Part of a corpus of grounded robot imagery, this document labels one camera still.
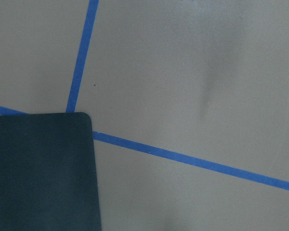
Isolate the blue tape line crosswise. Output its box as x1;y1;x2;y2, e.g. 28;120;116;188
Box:
0;106;289;192

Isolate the blue tape line lengthwise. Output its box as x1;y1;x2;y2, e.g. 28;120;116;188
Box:
66;0;99;113

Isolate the black mouse pad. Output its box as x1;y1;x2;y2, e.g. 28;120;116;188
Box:
0;113;102;231

